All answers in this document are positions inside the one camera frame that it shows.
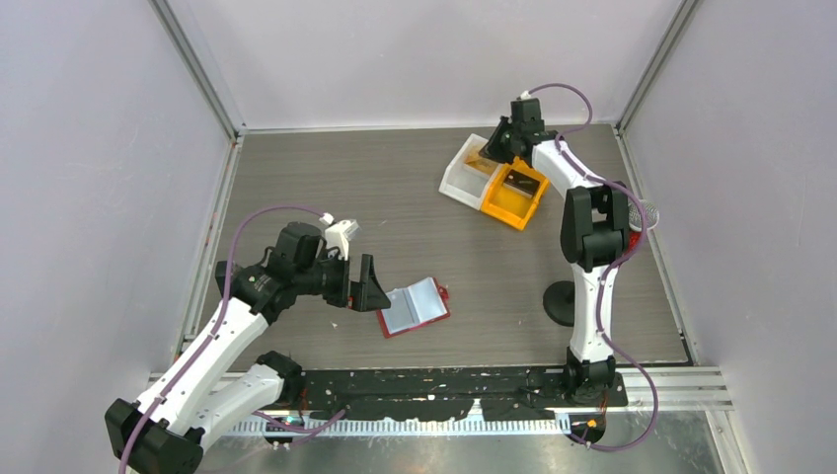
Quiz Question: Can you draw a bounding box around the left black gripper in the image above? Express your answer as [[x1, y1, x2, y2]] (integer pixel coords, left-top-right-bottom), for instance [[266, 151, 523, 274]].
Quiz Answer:
[[295, 249, 390, 311]]

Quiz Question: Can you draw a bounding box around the red card holder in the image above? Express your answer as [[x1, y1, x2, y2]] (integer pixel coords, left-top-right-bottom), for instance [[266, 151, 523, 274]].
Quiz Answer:
[[377, 277, 450, 339]]

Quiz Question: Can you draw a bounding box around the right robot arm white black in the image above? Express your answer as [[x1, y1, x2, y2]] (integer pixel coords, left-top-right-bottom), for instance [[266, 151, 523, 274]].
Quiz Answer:
[[480, 95, 631, 406]]

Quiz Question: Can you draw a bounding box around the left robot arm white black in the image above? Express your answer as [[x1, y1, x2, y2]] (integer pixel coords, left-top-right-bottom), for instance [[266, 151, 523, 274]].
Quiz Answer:
[[105, 215, 391, 473]]

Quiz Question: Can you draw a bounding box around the black card in orange bin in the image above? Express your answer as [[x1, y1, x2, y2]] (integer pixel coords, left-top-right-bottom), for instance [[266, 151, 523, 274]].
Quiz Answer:
[[503, 170, 541, 198]]

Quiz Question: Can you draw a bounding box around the white plastic bin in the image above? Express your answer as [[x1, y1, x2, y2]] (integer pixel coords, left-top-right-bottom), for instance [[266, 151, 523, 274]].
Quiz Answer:
[[438, 133, 501, 210]]

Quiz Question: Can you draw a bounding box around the orange plastic bin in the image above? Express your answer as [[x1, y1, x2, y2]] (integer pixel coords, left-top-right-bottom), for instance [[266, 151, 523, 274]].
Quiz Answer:
[[480, 158, 551, 231]]

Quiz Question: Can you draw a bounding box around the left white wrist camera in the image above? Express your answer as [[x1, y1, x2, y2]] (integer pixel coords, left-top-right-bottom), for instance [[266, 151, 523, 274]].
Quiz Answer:
[[319, 212, 360, 261]]

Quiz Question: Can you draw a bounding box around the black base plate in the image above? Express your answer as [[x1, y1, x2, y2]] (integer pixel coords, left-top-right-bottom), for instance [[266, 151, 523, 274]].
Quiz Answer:
[[238, 365, 629, 424]]

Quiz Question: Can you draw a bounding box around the aluminium front rail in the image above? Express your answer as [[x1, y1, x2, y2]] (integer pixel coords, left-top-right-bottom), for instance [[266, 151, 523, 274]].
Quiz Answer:
[[138, 365, 735, 438]]

